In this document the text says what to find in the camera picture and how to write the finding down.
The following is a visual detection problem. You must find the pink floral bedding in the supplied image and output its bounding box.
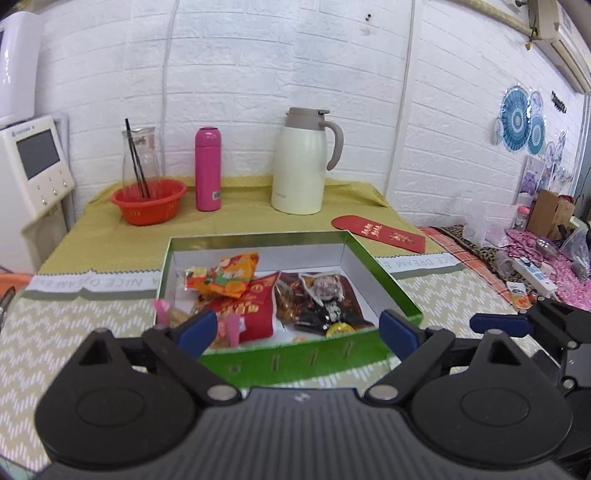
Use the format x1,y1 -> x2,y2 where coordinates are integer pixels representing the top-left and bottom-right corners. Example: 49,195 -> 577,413
505,228 -> 591,305

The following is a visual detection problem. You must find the black straw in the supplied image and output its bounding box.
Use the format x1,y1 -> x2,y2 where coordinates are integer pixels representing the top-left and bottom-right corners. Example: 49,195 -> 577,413
129,131 -> 151,198
124,119 -> 146,197

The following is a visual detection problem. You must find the purple wall picture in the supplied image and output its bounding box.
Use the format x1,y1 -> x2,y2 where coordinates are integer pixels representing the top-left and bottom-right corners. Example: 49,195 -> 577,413
522,156 -> 548,195

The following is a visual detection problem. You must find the dark picture snack packet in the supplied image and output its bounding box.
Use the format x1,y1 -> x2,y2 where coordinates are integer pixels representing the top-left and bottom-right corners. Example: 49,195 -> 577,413
295,272 -> 375,330

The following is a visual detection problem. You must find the pink lid jar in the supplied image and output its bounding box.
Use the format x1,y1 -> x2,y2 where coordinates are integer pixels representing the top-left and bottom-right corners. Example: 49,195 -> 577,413
516,194 -> 532,232

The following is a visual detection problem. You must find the clear plastic bag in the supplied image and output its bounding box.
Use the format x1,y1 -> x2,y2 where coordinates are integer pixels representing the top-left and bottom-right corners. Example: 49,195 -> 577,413
457,191 -> 518,245

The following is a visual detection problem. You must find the white appliance with screen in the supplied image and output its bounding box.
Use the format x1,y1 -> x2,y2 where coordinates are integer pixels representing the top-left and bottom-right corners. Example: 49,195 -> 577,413
0,115 -> 76,275

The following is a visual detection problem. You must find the red envelope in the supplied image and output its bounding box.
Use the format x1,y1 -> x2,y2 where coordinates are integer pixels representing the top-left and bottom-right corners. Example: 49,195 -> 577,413
331,215 -> 426,254

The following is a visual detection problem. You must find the cream thermos jug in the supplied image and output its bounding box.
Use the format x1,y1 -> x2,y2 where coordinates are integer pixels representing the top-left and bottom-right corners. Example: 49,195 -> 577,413
271,107 -> 345,215

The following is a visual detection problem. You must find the glass carafe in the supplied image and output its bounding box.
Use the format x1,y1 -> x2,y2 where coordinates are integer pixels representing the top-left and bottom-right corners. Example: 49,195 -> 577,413
121,128 -> 160,197

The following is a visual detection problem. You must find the yellow tablecloth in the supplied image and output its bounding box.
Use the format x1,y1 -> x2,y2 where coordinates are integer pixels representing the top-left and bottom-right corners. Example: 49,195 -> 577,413
37,175 -> 441,278

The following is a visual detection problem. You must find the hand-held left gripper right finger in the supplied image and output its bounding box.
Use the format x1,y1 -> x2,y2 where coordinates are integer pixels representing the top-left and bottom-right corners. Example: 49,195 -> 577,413
365,309 -> 532,401

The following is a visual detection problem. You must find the beige zigzag mat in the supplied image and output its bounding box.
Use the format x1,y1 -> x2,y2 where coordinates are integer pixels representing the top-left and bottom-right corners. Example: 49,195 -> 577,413
0,251 -> 527,462

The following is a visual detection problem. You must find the clear zip bag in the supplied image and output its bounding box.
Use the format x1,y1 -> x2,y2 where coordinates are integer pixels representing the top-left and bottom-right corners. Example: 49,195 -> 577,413
561,228 -> 591,278

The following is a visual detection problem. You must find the pink tan snack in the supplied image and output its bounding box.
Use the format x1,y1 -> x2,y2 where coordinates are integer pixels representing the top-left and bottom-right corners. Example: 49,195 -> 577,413
154,299 -> 191,328

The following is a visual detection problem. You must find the medium blue paper fan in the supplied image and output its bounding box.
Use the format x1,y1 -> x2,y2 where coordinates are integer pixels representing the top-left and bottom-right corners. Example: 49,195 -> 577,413
527,113 -> 546,154

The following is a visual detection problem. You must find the white air conditioner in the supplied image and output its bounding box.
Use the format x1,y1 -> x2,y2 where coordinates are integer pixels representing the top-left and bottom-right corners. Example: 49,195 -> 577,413
526,0 -> 591,93

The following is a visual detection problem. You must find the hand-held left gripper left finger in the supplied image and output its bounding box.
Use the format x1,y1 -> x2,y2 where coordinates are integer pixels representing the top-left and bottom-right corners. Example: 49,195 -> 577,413
74,309 -> 241,401

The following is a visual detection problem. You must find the white wall pipe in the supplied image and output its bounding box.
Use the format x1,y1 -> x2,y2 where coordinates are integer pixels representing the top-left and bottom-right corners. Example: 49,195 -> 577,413
385,0 -> 416,185

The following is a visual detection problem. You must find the large blue paper fan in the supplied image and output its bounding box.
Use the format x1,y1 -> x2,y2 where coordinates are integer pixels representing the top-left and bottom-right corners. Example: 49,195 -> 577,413
501,85 -> 531,152

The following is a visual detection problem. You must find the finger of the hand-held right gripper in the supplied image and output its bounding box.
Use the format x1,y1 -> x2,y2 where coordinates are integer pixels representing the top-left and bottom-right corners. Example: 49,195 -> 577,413
470,298 -> 591,344
536,344 -> 591,398

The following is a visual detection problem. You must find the leopard print blanket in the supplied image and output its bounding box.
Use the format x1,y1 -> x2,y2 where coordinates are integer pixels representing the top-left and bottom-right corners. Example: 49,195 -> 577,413
422,224 -> 513,282

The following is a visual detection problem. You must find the white power strip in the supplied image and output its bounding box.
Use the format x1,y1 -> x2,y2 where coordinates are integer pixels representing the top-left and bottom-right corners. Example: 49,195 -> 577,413
513,257 -> 558,297

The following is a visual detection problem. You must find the green cutting mat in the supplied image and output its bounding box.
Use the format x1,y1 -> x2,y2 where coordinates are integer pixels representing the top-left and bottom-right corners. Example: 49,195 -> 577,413
0,457 -> 38,480

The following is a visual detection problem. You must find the brown cardboard box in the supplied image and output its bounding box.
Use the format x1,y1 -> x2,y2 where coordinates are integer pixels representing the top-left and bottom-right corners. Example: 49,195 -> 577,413
527,189 -> 575,241

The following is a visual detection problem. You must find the white water purifier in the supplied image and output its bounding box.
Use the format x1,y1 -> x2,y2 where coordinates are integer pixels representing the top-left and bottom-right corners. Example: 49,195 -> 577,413
0,11 -> 45,129

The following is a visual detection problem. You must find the red plastic basket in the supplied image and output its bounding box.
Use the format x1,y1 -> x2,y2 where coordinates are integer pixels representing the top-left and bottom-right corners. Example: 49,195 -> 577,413
111,179 -> 188,226

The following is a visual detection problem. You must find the red snack packet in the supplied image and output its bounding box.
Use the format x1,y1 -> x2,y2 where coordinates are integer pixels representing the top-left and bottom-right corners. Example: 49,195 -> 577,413
203,272 -> 282,342

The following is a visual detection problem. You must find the pink thermos bottle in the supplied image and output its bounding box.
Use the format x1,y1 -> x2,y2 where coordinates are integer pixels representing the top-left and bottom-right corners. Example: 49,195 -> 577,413
194,127 -> 222,212

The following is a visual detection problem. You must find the small printed packet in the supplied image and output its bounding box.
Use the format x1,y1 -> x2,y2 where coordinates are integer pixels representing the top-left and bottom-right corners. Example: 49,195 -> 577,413
505,281 -> 532,305

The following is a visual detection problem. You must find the white wall cable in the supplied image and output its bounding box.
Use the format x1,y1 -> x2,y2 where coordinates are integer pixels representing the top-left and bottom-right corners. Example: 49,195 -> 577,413
159,0 -> 181,134

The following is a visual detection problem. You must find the green cardboard box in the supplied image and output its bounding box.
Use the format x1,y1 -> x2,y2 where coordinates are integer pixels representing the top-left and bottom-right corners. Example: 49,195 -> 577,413
154,231 -> 423,386

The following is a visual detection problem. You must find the orange snack packet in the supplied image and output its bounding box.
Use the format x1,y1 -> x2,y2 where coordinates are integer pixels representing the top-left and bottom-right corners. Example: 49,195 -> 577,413
185,251 -> 260,298

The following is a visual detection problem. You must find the orange plastic basin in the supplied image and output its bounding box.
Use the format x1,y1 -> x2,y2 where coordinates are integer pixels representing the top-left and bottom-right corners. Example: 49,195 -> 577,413
0,272 -> 33,301

